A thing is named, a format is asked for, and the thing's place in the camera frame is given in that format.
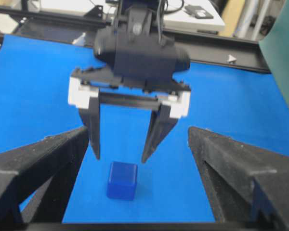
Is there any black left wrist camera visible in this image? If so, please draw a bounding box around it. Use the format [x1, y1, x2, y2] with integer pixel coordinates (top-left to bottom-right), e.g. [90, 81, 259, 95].
[93, 27, 190, 82]

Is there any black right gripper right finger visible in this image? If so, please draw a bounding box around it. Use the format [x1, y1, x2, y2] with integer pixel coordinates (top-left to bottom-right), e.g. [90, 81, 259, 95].
[187, 127, 289, 231]

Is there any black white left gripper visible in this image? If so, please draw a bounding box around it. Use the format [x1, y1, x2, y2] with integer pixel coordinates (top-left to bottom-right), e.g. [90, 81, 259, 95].
[67, 67, 191, 163]

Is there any black device on desk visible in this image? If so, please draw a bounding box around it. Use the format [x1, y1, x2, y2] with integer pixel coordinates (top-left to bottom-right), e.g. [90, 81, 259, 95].
[184, 5, 214, 19]

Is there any green backdrop sheet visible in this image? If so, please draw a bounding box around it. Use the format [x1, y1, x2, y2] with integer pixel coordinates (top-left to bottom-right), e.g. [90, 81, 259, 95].
[259, 0, 289, 109]

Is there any white desk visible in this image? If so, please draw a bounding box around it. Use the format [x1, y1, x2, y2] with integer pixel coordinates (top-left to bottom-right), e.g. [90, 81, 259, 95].
[28, 0, 225, 33]

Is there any black aluminium table frame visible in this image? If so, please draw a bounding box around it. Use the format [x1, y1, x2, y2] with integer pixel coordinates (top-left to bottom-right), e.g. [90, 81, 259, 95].
[0, 6, 271, 74]

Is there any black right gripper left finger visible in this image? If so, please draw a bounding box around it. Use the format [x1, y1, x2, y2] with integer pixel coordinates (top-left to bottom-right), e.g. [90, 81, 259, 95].
[0, 127, 89, 225]

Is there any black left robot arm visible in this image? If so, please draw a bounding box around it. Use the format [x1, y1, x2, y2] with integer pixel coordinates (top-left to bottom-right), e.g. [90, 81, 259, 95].
[68, 0, 191, 163]

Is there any blue block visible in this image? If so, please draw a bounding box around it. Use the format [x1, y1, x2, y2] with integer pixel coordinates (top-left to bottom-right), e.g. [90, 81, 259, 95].
[106, 161, 138, 201]

